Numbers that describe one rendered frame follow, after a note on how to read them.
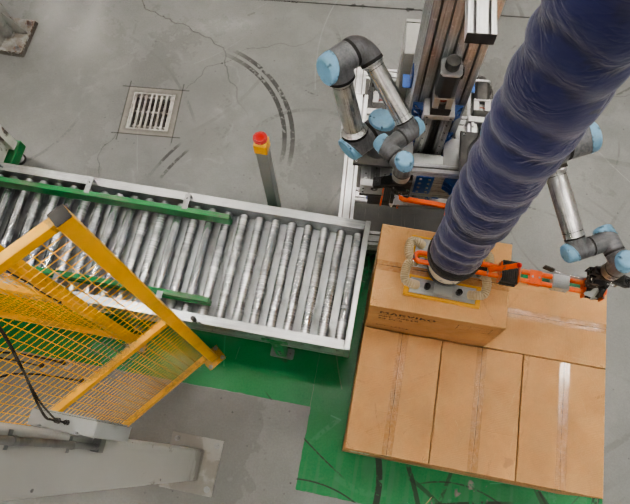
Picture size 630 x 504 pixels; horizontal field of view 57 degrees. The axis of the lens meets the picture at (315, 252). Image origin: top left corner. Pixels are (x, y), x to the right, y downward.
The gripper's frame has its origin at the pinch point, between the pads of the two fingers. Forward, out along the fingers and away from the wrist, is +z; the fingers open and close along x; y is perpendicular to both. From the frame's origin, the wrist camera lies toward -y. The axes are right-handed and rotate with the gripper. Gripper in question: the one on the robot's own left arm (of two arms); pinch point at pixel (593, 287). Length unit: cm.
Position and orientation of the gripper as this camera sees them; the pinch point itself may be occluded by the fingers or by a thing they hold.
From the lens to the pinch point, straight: 271.5
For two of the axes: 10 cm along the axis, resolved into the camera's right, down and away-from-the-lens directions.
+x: -2.0, 9.2, -3.3
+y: -9.8, -1.8, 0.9
